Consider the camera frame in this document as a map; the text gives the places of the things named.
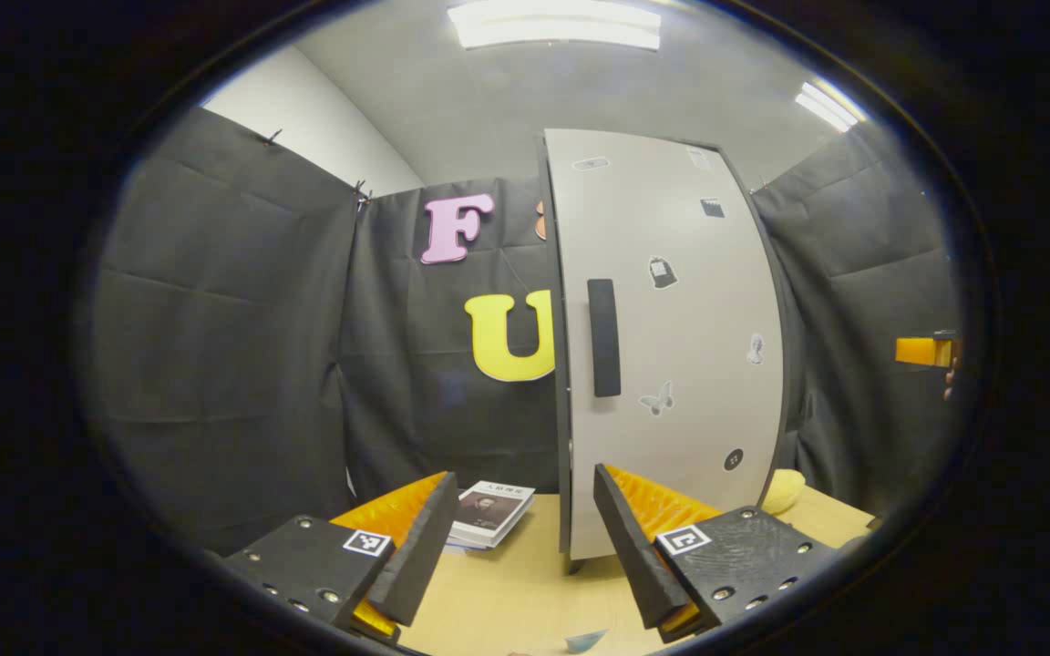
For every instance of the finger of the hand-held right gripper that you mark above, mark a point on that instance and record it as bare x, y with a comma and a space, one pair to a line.
917, 351

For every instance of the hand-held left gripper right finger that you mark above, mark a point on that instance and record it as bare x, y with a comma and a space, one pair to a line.
639, 560

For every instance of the white blue tube bottle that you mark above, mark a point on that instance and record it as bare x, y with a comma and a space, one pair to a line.
585, 640

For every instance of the grey cabinet door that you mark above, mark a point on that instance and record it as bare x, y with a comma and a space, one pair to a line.
689, 337

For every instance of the grey cabinet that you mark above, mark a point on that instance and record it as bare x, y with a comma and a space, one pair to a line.
564, 456

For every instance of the ceiling light panel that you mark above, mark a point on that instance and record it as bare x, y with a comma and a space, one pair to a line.
830, 105
552, 25

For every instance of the white portrait cover book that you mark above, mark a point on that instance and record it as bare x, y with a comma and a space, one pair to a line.
493, 510

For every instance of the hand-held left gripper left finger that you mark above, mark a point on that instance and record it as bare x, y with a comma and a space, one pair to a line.
416, 556

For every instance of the black backdrop cloth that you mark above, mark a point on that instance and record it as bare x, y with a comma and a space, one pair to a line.
215, 346

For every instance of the white blue book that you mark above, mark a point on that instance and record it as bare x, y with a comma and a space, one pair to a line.
463, 545

